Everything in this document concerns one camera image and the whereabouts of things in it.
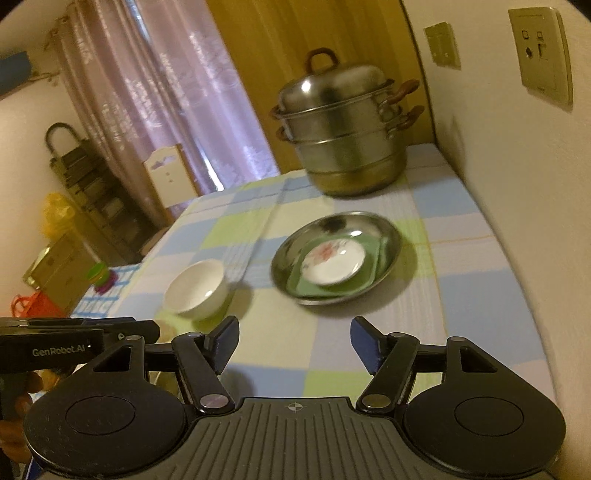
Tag green square plastic tray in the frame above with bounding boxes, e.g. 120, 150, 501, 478
287, 230, 387, 298

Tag person left hand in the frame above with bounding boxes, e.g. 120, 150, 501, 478
0, 372, 43, 464

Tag blue white checkered cloth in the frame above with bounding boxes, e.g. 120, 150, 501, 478
70, 264, 140, 318

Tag green purple plastic cups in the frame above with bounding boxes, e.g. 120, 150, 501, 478
86, 262, 118, 295

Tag cardboard box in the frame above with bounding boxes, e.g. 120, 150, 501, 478
23, 232, 99, 314

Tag wall power socket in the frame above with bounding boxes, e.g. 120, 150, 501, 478
508, 7, 573, 107

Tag checkered blue green tablecloth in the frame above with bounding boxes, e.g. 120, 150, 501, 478
74, 144, 554, 398

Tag white floral ceramic plate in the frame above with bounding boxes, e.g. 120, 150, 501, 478
301, 238, 367, 286

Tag dark metal storage rack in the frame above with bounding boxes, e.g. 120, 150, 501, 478
45, 122, 157, 264

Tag large stainless steel basin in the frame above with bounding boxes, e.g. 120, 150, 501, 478
270, 211, 403, 306

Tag yellow plastic bag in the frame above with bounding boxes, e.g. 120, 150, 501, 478
42, 192, 76, 241

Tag stainless steel steamer pot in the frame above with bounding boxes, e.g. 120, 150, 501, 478
270, 48, 425, 197

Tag white ceramic bowl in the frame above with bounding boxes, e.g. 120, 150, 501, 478
163, 259, 229, 321

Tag pink sheer curtain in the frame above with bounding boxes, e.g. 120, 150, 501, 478
47, 1, 279, 225

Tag wall light switch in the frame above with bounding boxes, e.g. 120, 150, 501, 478
424, 22, 461, 69

